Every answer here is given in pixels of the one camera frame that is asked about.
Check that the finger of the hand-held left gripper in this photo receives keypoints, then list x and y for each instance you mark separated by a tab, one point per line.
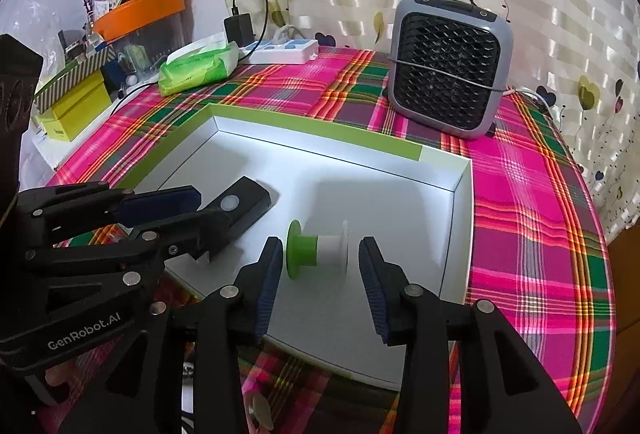
160	206
165	241

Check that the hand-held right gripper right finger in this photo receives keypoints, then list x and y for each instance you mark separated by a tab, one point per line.
372	294

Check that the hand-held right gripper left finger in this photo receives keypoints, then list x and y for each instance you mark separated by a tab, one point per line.
267	286

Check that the green and white spool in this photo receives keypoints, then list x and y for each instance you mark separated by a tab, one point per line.
300	251

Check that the black rectangular device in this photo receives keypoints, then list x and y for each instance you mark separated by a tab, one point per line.
235	214

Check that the green and white cardboard box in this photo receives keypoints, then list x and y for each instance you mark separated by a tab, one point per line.
325	153

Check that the person's left hand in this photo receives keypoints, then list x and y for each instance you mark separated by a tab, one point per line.
57	384

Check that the yellow cardboard box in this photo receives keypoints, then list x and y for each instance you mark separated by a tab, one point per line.
75	113

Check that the green tissue pack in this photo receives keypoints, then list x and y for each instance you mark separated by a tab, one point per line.
200	68

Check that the green striped box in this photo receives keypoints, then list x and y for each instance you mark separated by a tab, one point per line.
75	76

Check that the pink plaid tablecloth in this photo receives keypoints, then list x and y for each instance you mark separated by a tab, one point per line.
525	214

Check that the white power strip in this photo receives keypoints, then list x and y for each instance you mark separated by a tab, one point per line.
280	53

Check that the black charger adapter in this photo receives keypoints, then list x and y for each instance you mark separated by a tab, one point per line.
239	28

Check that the clear bin with orange lid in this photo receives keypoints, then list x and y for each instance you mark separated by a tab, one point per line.
145	8

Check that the grey space heater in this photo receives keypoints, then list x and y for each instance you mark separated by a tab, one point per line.
445	63

